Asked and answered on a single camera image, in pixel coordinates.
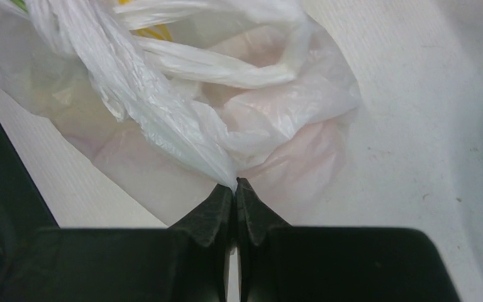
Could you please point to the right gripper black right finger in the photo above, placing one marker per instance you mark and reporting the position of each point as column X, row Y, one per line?
column 282, row 262

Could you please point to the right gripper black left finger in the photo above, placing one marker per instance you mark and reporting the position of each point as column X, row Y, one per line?
column 187, row 261

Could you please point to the white plastic grocery bag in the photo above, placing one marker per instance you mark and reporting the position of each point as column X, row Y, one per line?
column 170, row 98

